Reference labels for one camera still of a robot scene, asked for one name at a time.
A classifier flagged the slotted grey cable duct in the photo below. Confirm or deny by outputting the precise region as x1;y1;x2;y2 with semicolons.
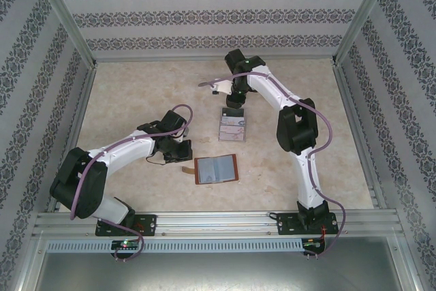
46;238;305;253

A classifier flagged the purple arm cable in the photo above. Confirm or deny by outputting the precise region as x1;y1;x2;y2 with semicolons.
69;104;194;261
198;71;348;258

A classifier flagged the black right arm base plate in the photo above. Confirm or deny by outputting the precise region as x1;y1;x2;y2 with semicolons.
276;212;340;236

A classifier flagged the aluminium frame post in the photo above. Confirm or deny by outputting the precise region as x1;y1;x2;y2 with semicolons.
332;0;400;67
12;231;47;291
27;0;98;67
388;232;425;291

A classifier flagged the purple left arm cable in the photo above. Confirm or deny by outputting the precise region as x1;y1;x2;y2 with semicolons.
69;104;194;261

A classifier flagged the brown leather card holder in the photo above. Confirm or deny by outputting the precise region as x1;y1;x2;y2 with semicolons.
181;153;239;185

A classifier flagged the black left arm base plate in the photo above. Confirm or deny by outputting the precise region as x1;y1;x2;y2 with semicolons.
96;214;157;237

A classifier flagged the clear acrylic card stand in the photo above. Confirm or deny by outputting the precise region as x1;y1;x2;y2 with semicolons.
217;106;247;143

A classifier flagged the aluminium mounting rail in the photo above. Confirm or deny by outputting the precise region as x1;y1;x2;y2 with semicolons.
32;211;403;238

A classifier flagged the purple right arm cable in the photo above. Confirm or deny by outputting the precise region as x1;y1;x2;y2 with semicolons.
198;71;348;258

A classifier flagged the aluminium side rail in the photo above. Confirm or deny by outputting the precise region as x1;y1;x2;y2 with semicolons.
332;61;389;211
46;62;99;213

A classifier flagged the circuit board green light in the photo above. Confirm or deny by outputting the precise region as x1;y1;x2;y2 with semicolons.
111;240;141;250

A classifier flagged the metal sheet panel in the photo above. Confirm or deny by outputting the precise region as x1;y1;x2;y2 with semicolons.
32;251;422;291

